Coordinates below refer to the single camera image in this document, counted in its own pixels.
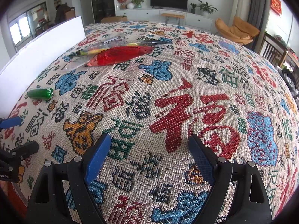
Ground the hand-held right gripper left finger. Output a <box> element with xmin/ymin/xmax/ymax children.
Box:
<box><xmin>27</xmin><ymin>133</ymin><xmax>111</xmax><ymax>224</ymax></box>

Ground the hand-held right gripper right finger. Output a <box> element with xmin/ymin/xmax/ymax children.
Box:
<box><xmin>188</xmin><ymin>134</ymin><xmax>272</xmax><ymax>224</ymax></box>

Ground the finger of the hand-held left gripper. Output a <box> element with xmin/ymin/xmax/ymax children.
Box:
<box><xmin>0</xmin><ymin>141</ymin><xmax>40</xmax><ymax>166</ymax></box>
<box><xmin>0</xmin><ymin>116</ymin><xmax>22</xmax><ymax>129</ymax></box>

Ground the white foam board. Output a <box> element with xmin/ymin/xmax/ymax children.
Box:
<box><xmin>0</xmin><ymin>16</ymin><xmax>86</xmax><ymax>119</ymax></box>

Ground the red snack packet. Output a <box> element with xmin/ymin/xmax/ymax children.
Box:
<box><xmin>86</xmin><ymin>46</ymin><xmax>155</xmax><ymax>67</ymax></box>

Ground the clear packet with yellow snack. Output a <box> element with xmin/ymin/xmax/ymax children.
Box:
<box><xmin>62</xmin><ymin>45</ymin><xmax>114</xmax><ymax>70</ymax></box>

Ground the clear silver packet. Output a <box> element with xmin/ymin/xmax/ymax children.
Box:
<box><xmin>103</xmin><ymin>34</ymin><xmax>127</xmax><ymax>43</ymax></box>

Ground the long black-tipped packet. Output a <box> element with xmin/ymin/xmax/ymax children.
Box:
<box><xmin>121</xmin><ymin>39</ymin><xmax>170</xmax><ymax>47</ymax></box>

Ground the orange fleece clothing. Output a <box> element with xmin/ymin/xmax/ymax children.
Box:
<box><xmin>0</xmin><ymin>181</ymin><xmax>30</xmax><ymax>220</ymax></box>

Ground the printed woven blanket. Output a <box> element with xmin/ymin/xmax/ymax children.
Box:
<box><xmin>0</xmin><ymin>20</ymin><xmax>299</xmax><ymax>224</ymax></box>

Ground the balcony glass door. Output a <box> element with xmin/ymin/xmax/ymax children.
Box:
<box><xmin>7</xmin><ymin>2</ymin><xmax>47</xmax><ymax>46</ymax></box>

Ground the cluttered wooden side table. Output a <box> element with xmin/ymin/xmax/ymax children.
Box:
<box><xmin>276</xmin><ymin>35</ymin><xmax>299</xmax><ymax>94</ymax></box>

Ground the dark wooden chair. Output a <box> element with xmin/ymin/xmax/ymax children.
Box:
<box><xmin>258</xmin><ymin>31</ymin><xmax>289</xmax><ymax>68</ymax></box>

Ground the orange lounge chair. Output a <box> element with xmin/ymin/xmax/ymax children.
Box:
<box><xmin>215</xmin><ymin>16</ymin><xmax>260</xmax><ymax>46</ymax></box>

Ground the brown cardboard box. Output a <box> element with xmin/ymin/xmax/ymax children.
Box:
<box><xmin>100</xmin><ymin>15</ymin><xmax>128</xmax><ymax>24</ymax></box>

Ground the white door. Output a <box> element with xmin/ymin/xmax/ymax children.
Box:
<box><xmin>78</xmin><ymin>0</ymin><xmax>91</xmax><ymax>25</ymax></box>

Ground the wooden stool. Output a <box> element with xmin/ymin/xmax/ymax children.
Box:
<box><xmin>161</xmin><ymin>13</ymin><xmax>185</xmax><ymax>25</ymax></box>

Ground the white television cabinet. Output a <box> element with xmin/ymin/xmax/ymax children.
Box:
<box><xmin>115</xmin><ymin>8</ymin><xmax>213</xmax><ymax>32</ymax></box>

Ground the black display cabinet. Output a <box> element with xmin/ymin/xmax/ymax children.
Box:
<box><xmin>90</xmin><ymin>0</ymin><xmax>116</xmax><ymax>24</ymax></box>

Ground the large leafy potted plant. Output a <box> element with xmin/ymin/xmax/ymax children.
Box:
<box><xmin>197</xmin><ymin>0</ymin><xmax>218</xmax><ymax>17</ymax></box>

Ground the grey curtain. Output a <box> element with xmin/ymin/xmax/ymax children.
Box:
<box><xmin>246</xmin><ymin>0</ymin><xmax>271</xmax><ymax>52</ymax></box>

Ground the white covered standing air conditioner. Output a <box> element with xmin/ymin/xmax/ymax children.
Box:
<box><xmin>234</xmin><ymin>0</ymin><xmax>251</xmax><ymax>19</ymax></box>

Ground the red wall hanging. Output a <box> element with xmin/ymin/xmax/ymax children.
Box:
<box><xmin>270</xmin><ymin>0</ymin><xmax>282</xmax><ymax>17</ymax></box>

